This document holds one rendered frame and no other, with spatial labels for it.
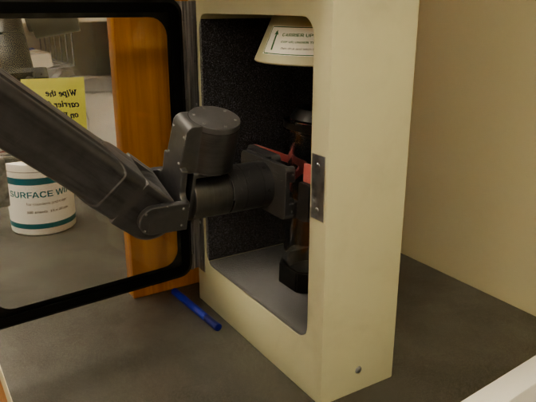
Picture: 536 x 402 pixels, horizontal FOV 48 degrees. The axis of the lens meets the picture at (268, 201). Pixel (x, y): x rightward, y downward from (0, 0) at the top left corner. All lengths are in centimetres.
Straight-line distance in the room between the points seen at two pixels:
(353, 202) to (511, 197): 41
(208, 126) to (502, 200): 54
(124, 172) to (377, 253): 29
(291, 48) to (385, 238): 24
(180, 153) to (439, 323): 48
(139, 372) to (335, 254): 31
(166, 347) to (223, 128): 34
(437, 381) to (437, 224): 39
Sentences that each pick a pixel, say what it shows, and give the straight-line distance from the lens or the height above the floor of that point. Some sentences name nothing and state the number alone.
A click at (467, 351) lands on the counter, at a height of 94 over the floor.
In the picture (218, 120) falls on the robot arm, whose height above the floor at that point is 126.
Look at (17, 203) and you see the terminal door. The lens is 79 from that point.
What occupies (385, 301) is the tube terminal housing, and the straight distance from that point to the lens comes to 72.
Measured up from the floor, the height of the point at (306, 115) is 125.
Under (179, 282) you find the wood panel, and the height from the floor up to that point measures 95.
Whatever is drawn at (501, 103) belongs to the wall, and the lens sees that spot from 99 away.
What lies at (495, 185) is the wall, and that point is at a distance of 102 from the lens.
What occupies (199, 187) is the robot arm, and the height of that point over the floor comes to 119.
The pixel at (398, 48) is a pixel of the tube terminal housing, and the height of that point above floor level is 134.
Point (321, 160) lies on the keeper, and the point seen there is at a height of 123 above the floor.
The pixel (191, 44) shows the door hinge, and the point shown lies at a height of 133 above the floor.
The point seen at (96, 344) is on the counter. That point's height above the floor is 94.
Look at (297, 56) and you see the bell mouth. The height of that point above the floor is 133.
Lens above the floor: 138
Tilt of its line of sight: 18 degrees down
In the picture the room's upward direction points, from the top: straight up
